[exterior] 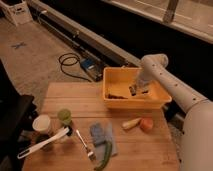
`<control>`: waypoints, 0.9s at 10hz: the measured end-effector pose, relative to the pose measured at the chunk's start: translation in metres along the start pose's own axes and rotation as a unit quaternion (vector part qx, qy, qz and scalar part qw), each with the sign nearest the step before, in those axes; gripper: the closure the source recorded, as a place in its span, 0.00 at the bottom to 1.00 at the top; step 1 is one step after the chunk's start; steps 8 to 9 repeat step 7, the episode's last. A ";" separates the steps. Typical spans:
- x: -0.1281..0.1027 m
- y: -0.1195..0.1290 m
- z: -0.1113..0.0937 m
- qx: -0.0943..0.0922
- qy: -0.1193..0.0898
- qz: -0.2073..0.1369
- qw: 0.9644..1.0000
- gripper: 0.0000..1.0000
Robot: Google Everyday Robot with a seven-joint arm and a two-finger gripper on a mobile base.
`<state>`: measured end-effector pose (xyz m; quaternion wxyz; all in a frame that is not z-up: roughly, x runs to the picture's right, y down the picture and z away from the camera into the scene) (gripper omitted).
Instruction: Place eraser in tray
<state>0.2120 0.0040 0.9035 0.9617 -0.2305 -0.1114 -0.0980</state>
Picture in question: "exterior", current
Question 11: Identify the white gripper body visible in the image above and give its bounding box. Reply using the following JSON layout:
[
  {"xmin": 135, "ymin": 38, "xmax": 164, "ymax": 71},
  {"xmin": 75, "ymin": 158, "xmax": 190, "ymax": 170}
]
[{"xmin": 134, "ymin": 71, "xmax": 151, "ymax": 91}]

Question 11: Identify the wooden block eraser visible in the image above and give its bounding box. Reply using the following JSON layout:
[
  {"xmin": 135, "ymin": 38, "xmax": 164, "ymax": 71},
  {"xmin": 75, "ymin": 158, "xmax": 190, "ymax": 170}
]
[{"xmin": 129, "ymin": 85, "xmax": 138, "ymax": 96}]

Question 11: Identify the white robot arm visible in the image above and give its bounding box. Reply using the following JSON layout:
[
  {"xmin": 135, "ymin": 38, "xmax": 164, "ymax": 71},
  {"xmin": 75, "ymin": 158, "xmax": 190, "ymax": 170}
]
[{"xmin": 135, "ymin": 54, "xmax": 213, "ymax": 171}]

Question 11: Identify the yellow plastic tray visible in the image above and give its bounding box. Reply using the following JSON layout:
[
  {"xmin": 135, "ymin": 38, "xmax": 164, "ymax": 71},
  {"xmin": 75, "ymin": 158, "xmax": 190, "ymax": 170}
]
[{"xmin": 103, "ymin": 67, "xmax": 172, "ymax": 109}]

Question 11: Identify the dark object in tray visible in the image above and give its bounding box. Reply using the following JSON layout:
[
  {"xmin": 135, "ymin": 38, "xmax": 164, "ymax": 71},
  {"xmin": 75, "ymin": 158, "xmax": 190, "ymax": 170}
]
[{"xmin": 107, "ymin": 94, "xmax": 128, "ymax": 99}]

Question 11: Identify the orange toy fruit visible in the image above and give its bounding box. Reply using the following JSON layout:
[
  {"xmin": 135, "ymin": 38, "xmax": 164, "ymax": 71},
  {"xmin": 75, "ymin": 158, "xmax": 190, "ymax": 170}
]
[{"xmin": 140, "ymin": 117, "xmax": 154, "ymax": 132}]

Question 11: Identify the pale yellow toy vegetable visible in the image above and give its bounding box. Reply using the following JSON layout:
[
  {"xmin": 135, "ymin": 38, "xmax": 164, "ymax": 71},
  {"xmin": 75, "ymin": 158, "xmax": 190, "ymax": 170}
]
[{"xmin": 122, "ymin": 118, "xmax": 140, "ymax": 130}]

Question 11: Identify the blue black device on floor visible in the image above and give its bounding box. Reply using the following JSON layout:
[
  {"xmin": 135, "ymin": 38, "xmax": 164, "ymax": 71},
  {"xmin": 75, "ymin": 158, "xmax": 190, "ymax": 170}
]
[{"xmin": 80, "ymin": 59, "xmax": 102, "ymax": 82}]

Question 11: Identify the blue grey cloth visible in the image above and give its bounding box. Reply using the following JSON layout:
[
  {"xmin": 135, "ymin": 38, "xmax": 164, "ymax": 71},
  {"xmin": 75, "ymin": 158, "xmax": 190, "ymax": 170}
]
[{"xmin": 90, "ymin": 123, "xmax": 118, "ymax": 161}]

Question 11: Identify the green chili pepper toy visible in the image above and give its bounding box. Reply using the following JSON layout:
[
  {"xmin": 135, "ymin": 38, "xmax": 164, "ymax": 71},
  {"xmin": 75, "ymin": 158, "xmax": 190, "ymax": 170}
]
[{"xmin": 94, "ymin": 141, "xmax": 112, "ymax": 171}]

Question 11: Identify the green lidded cup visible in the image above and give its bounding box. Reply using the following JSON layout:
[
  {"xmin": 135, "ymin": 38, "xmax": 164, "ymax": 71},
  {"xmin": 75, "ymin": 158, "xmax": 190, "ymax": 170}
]
[{"xmin": 57, "ymin": 109, "xmax": 71, "ymax": 126}]

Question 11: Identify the white plastic spatula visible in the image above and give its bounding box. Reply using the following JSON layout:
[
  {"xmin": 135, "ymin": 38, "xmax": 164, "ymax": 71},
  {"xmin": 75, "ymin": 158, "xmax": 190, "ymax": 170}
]
[{"xmin": 17, "ymin": 127, "xmax": 72, "ymax": 159}]

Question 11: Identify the white lidded jar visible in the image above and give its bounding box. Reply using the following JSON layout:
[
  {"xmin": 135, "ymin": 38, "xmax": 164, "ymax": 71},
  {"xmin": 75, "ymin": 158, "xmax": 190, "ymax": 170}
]
[{"xmin": 32, "ymin": 115, "xmax": 52, "ymax": 141}]

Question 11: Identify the black chair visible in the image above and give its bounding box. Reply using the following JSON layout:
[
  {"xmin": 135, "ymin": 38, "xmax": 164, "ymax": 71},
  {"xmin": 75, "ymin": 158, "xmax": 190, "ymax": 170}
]
[{"xmin": 0, "ymin": 60, "xmax": 37, "ymax": 171}]

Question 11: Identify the white cardboard box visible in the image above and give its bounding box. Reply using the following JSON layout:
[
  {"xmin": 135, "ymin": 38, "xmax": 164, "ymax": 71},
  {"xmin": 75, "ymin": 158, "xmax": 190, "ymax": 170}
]
[{"xmin": 0, "ymin": 0, "xmax": 33, "ymax": 26}]

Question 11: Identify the metal window frame rail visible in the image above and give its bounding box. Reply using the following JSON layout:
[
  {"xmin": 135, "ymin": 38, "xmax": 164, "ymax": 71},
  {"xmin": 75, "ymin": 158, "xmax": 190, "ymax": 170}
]
[{"xmin": 28, "ymin": 0, "xmax": 213, "ymax": 101}]

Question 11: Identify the black cable coil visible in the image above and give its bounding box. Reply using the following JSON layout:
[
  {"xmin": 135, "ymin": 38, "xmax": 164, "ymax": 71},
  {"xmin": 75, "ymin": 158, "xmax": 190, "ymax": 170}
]
[{"xmin": 58, "ymin": 52, "xmax": 93, "ymax": 83}]

